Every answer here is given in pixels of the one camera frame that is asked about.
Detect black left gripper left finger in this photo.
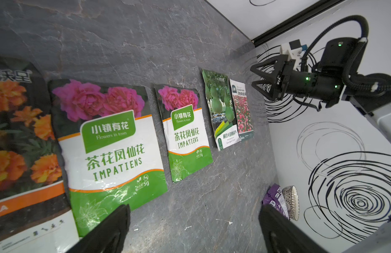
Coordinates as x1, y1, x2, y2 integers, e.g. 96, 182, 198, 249
68, 205, 131, 253

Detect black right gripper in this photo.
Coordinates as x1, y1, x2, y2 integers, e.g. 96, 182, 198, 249
250, 54, 344, 108

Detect green vegetable seed packet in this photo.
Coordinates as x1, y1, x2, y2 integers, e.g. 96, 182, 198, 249
201, 69, 241, 151

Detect white plastic strainer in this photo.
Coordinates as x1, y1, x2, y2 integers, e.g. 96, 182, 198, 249
282, 186, 300, 221

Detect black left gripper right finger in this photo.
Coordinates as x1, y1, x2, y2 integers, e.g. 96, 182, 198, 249
259, 205, 326, 253

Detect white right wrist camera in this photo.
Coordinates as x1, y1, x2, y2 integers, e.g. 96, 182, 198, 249
279, 40, 308, 71

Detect black corner frame post right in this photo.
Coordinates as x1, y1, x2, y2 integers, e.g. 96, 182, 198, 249
251, 0, 344, 47

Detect impatiens seed packet green white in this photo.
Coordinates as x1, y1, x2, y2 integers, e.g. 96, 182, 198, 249
48, 79, 168, 237

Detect marigold seed packet orange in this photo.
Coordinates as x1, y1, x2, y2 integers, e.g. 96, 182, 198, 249
0, 56, 79, 253

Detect red flower seed packet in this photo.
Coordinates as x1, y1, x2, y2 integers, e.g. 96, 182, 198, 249
230, 79, 254, 141

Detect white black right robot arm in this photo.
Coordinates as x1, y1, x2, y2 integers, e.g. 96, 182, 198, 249
251, 15, 391, 253

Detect purple seed packet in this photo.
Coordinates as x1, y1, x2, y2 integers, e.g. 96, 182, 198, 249
262, 183, 290, 220

